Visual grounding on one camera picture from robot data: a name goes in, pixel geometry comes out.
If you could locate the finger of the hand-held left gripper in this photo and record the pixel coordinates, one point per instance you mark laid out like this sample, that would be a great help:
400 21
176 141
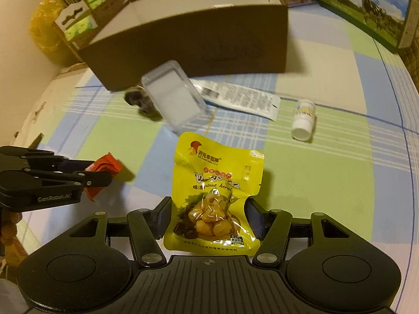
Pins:
49 162
81 179

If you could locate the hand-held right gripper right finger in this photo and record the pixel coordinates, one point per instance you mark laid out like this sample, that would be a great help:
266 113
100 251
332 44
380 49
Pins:
255 219

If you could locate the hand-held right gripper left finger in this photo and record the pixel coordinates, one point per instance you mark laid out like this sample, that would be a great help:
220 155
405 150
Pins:
165 217

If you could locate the red snack packet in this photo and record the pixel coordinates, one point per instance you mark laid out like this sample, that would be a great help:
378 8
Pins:
104 166

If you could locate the yellow chestnut snack pouch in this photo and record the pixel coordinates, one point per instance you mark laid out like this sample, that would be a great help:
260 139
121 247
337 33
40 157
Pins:
212 196

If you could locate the white pill bottle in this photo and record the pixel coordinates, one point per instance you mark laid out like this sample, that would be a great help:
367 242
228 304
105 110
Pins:
304 121

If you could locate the clear plastic container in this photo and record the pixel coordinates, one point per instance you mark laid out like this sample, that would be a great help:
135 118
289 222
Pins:
173 96

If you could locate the white printed sachet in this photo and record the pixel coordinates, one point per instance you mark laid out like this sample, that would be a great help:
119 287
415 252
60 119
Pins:
242 96

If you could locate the brown cardboard box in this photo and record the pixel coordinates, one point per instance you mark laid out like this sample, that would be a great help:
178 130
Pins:
196 42

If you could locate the person's left hand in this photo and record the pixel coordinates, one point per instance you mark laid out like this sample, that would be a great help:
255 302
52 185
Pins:
8 230

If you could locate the beige embroidered sheet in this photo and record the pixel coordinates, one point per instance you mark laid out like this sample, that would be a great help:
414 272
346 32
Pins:
55 104

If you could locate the plaid tablecloth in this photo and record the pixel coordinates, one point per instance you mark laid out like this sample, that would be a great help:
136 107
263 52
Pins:
327 176

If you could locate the dark hair scrunchie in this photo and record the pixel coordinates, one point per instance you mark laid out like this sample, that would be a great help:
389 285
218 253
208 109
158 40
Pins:
140 101

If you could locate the yellow plastic bag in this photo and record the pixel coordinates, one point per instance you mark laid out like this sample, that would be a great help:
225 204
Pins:
45 29

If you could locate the cardboard box of tissue packs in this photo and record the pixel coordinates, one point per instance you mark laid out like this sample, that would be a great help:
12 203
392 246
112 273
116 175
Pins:
88 13

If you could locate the green and white milk carton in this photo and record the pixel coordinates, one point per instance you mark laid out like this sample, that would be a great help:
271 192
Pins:
363 9

